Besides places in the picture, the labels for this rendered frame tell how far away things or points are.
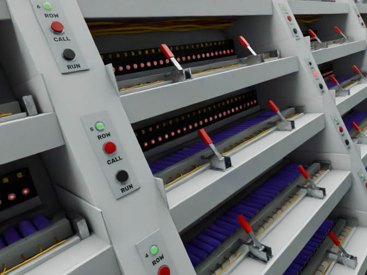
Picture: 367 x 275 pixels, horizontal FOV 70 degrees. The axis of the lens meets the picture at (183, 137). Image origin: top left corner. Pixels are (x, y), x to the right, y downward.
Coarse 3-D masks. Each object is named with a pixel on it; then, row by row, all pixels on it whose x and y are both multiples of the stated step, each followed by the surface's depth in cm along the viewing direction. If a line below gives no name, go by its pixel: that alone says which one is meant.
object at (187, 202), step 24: (312, 120) 72; (168, 144) 63; (264, 144) 60; (288, 144) 63; (240, 168) 51; (264, 168) 57; (168, 192) 45; (192, 192) 44; (216, 192) 46; (192, 216) 43
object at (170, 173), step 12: (288, 108) 82; (264, 120) 72; (276, 120) 74; (240, 132) 65; (252, 132) 66; (216, 144) 59; (228, 144) 60; (240, 144) 60; (192, 156) 54; (168, 168) 50; (180, 168) 51; (192, 168) 53; (168, 180) 49
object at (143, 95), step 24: (168, 48) 53; (192, 48) 76; (216, 48) 83; (264, 48) 84; (288, 48) 79; (120, 72) 61; (144, 72) 65; (168, 72) 56; (192, 72) 60; (216, 72) 62; (240, 72) 60; (264, 72) 66; (288, 72) 74; (120, 96) 41; (144, 96) 43; (168, 96) 46; (192, 96) 50; (216, 96) 55
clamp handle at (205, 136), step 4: (200, 132) 52; (204, 132) 52; (204, 136) 51; (208, 136) 52; (204, 140) 52; (208, 140) 51; (208, 144) 51; (212, 144) 52; (212, 148) 51; (216, 152) 51; (216, 156) 51; (220, 156) 51
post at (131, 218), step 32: (64, 0) 39; (0, 32) 43; (32, 32) 35; (32, 64) 35; (96, 64) 39; (64, 96) 35; (96, 96) 38; (64, 128) 34; (128, 128) 39; (64, 160) 38; (96, 160) 35; (96, 192) 34; (160, 192) 39; (128, 224) 35; (160, 224) 38; (128, 256) 34
